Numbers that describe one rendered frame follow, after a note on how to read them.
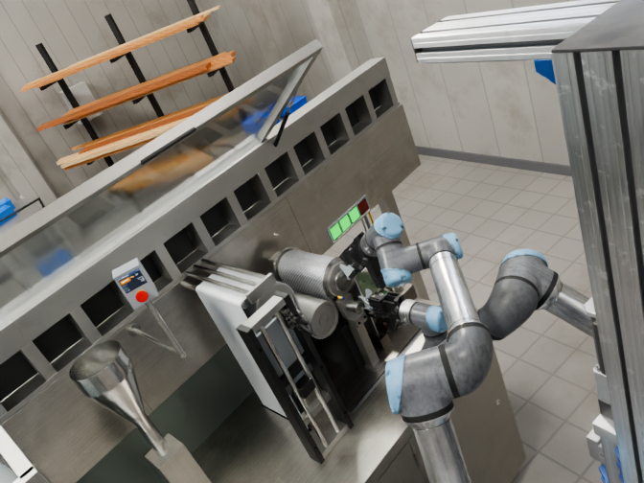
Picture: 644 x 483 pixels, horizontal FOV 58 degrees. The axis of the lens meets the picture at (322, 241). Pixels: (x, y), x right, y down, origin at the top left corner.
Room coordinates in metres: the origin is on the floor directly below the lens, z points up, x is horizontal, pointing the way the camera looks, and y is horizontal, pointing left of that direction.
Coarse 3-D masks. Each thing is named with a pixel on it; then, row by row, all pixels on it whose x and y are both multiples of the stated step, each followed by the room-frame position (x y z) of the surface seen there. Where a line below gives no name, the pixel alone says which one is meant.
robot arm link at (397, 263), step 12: (384, 252) 1.32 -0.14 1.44; (396, 252) 1.31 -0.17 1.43; (408, 252) 1.29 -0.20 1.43; (384, 264) 1.30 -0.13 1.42; (396, 264) 1.28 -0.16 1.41; (408, 264) 1.27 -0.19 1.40; (420, 264) 1.27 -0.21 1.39; (384, 276) 1.29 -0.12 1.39; (396, 276) 1.26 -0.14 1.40; (408, 276) 1.26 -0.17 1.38
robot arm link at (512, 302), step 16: (496, 288) 1.16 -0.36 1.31; (512, 288) 1.13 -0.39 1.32; (528, 288) 1.12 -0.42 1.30; (496, 304) 1.12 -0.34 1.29; (512, 304) 1.10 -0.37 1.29; (528, 304) 1.09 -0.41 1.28; (480, 320) 1.14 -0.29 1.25; (496, 320) 1.10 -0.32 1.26; (512, 320) 1.09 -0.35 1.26; (496, 336) 1.10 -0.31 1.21
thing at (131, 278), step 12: (132, 264) 1.30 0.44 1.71; (120, 276) 1.27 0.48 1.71; (132, 276) 1.28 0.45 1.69; (144, 276) 1.29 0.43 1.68; (120, 288) 1.27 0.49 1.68; (132, 288) 1.28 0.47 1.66; (144, 288) 1.28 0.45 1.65; (156, 288) 1.32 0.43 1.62; (132, 300) 1.27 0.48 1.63; (144, 300) 1.26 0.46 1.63
